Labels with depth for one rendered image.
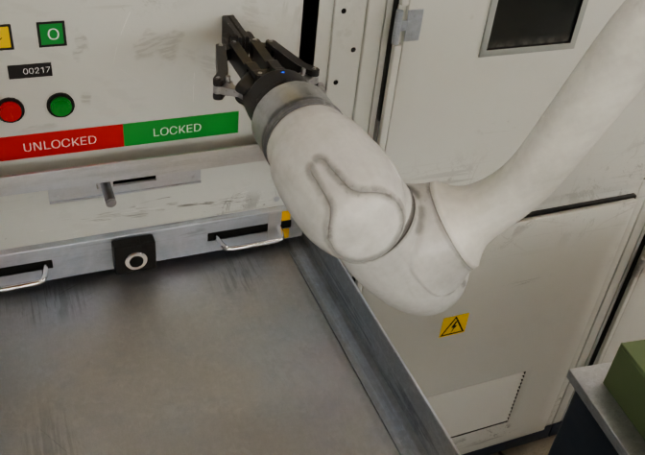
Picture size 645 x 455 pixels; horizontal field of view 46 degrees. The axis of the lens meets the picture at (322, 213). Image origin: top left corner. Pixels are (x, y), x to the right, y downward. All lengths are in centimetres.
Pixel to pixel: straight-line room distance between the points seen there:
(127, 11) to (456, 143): 58
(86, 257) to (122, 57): 31
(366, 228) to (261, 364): 44
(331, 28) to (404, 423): 55
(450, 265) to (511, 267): 79
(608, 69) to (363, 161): 22
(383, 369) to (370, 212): 44
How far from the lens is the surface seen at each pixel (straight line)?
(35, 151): 107
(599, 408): 127
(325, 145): 69
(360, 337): 111
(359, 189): 65
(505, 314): 167
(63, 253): 115
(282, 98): 78
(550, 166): 76
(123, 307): 115
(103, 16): 99
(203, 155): 107
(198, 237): 118
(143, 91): 104
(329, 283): 118
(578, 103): 73
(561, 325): 182
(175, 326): 112
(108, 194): 107
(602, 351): 201
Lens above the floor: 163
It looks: 36 degrees down
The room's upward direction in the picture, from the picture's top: 6 degrees clockwise
